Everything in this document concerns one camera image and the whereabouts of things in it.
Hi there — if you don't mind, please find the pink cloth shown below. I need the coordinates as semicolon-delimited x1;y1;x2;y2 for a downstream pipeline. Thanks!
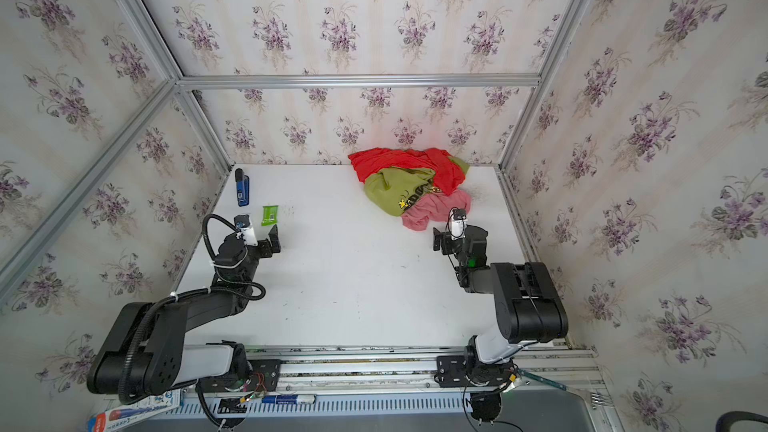
401;189;472;232

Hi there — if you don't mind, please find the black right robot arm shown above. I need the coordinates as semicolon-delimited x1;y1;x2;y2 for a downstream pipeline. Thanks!
433;225;569;388

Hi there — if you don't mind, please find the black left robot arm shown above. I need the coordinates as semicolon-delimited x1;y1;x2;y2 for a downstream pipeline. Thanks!
86;225;281;405

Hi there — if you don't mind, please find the red cloth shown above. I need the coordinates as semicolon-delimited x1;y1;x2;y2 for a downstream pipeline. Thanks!
348;148;470;194

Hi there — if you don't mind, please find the olive green cloth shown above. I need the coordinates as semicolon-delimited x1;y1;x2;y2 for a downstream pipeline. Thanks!
362;168;451;218

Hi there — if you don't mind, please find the small green packet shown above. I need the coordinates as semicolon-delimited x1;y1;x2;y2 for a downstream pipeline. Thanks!
261;205;279;227

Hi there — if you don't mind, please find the blue white marker pen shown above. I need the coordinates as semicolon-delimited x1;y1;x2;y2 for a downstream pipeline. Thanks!
261;394;316;405

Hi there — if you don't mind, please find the silver metal fork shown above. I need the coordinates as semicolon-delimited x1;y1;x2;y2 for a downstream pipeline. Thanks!
568;388;614;407

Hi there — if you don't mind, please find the white blue cardboard box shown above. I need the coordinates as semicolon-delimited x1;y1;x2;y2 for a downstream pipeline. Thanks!
87;390;181;432

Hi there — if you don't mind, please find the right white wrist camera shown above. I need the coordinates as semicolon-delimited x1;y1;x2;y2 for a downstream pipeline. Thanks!
447;208;467;240

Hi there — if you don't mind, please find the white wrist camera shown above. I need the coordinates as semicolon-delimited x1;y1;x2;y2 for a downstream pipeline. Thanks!
234;214;258;246
447;208;467;240

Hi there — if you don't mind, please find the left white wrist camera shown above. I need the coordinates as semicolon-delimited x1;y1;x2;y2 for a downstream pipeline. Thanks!
234;214;258;246

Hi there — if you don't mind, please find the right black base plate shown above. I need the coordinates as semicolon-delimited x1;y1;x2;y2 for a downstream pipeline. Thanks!
433;355;517;388

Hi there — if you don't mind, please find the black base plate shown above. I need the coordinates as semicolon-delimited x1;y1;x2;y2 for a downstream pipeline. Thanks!
200;359;282;394
433;355;517;388

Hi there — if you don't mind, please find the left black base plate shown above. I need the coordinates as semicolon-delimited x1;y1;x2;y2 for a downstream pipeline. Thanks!
200;359;282;394

